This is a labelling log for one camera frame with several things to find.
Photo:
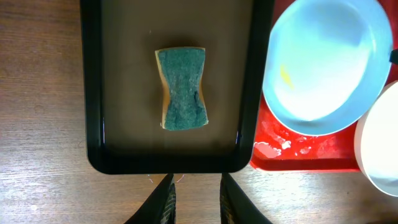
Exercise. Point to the black rectangular tray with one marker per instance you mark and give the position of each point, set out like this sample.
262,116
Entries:
104,158

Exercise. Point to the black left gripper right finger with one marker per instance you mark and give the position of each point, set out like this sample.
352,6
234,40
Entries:
235,205

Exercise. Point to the light blue plate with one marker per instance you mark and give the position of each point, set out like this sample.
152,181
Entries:
327,62

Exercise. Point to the white plate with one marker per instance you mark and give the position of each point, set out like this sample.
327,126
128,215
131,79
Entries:
375,142

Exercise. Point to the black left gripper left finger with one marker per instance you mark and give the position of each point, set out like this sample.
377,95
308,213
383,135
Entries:
160,206

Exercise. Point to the red plastic tray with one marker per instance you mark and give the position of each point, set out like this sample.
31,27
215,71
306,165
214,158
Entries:
276,148

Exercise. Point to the green and yellow sponge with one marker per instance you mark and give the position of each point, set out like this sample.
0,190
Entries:
181,71

